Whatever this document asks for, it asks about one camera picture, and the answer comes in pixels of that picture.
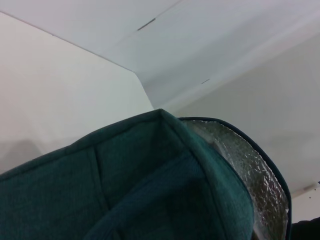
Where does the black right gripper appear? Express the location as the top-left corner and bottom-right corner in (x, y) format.
(290, 216), (320, 240)

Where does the teal insulated lunch bag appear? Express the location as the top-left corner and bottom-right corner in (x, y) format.
(0, 107), (294, 240)

